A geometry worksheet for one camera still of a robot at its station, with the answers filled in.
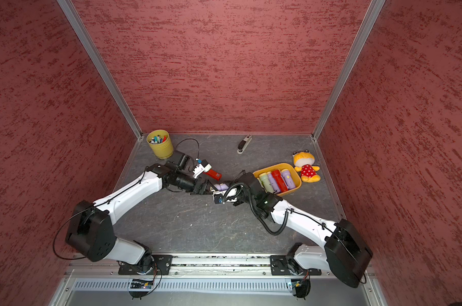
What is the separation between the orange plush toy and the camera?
969mm

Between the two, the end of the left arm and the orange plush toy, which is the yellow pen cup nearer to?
the end of the left arm

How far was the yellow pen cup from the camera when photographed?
1.00m
